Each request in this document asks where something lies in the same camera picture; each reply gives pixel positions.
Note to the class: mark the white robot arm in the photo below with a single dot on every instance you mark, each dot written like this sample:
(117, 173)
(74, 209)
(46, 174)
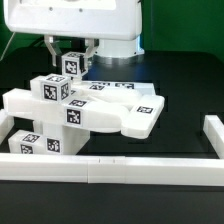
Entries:
(115, 50)

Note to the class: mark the white tagged cube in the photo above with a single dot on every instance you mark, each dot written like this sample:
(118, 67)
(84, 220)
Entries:
(73, 65)
(55, 88)

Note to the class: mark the white marker sheet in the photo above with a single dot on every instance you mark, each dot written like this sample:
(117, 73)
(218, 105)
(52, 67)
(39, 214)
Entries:
(143, 88)

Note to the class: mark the white chair seat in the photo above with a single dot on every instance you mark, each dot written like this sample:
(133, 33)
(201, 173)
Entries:
(60, 139)

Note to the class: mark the thin white rod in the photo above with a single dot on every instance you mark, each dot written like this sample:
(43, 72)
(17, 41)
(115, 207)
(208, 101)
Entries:
(7, 46)

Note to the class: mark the white chair back frame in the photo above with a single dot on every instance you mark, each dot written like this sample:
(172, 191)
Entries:
(90, 107)

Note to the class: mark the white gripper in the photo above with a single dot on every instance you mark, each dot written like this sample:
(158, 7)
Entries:
(90, 19)

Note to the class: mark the white U-shaped obstacle fence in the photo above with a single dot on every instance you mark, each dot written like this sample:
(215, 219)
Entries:
(121, 170)

